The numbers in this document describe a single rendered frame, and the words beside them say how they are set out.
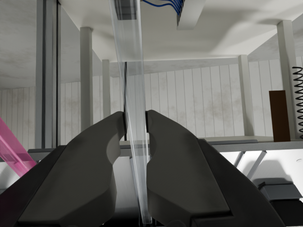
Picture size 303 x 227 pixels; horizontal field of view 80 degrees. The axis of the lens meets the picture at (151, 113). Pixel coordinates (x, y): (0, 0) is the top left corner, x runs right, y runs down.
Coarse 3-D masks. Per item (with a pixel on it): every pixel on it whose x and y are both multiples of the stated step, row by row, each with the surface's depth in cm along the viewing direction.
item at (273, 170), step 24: (216, 144) 24; (240, 144) 18; (264, 144) 18; (288, 144) 18; (0, 168) 18; (120, 168) 19; (240, 168) 20; (264, 168) 20; (288, 168) 20; (120, 192) 22; (120, 216) 27
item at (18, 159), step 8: (0, 120) 14; (0, 128) 14; (8, 128) 14; (0, 136) 14; (8, 136) 14; (0, 144) 14; (8, 144) 14; (16, 144) 15; (0, 152) 15; (8, 152) 15; (16, 152) 15; (24, 152) 16; (8, 160) 16; (16, 160) 16; (24, 160) 16; (32, 160) 17; (16, 168) 16; (24, 168) 16
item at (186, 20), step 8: (144, 0) 44; (168, 0) 44; (176, 0) 44; (184, 0) 41; (192, 0) 41; (200, 0) 41; (176, 8) 47; (184, 8) 44; (192, 8) 44; (200, 8) 44; (176, 16) 53; (184, 16) 47; (192, 16) 47; (176, 24) 54; (184, 24) 51; (192, 24) 51
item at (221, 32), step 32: (64, 0) 46; (96, 0) 46; (160, 0) 47; (224, 0) 48; (256, 0) 49; (288, 0) 49; (96, 32) 61; (160, 32) 63; (192, 32) 64; (224, 32) 65; (256, 32) 66
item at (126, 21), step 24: (120, 0) 8; (120, 24) 9; (120, 48) 9; (120, 72) 10; (144, 96) 12; (144, 120) 13; (144, 144) 15; (144, 168) 17; (144, 192) 20; (144, 216) 25
